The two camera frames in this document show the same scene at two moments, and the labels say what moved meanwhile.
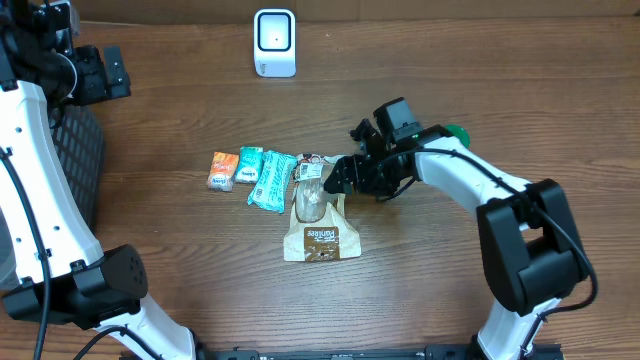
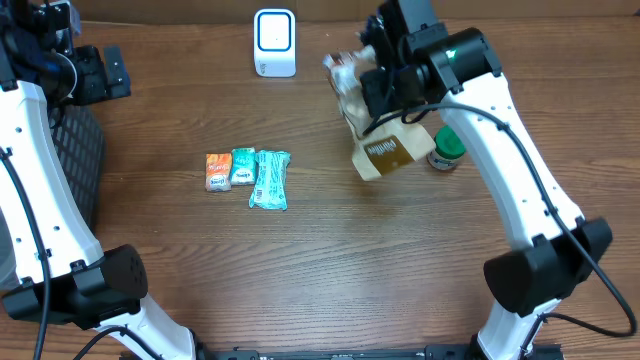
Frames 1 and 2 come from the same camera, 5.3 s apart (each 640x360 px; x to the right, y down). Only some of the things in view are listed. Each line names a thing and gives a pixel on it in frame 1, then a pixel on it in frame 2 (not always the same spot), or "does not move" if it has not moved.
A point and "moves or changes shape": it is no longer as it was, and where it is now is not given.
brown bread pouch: (321, 229) to (383, 143)
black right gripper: (347, 168) to (373, 86)
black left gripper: (116, 73) does not move
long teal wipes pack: (269, 190) does not move
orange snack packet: (222, 171) moves or changes shape
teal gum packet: (250, 160) moves or changes shape
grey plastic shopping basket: (79, 141) does not move
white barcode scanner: (275, 42) does not move
